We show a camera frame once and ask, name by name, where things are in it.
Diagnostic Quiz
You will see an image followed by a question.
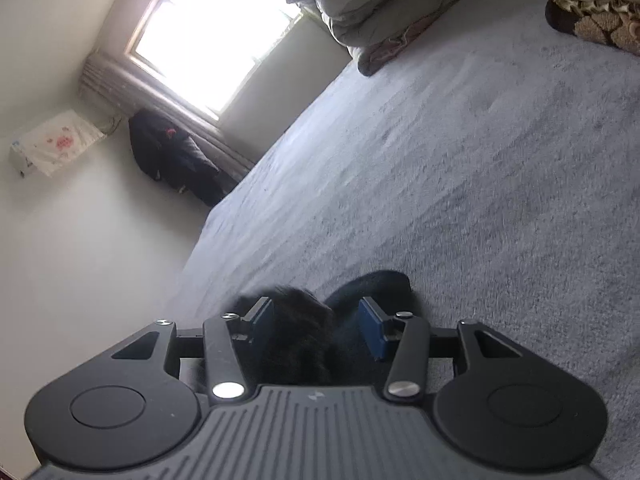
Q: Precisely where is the window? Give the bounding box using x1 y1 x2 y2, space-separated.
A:
125 0 306 122

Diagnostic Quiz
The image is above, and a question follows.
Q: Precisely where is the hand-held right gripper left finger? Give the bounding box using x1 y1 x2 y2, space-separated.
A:
100 297 275 403

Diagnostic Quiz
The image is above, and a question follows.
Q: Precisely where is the dark hanging coat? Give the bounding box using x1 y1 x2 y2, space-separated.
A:
128 108 227 208

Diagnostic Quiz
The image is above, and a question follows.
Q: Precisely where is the air conditioner with floral cover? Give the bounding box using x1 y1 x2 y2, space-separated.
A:
9 109 107 179

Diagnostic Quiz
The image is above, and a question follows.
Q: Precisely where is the folded floral quilt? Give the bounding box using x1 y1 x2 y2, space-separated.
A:
315 0 482 78

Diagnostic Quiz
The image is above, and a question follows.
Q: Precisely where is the bed with grey sheet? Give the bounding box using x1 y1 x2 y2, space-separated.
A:
165 0 640 480

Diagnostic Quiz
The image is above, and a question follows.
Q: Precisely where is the black cloth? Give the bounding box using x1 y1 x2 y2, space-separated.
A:
225 270 413 388

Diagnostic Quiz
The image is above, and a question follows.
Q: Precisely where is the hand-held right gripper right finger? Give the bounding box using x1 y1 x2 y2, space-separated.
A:
361 296 546 403

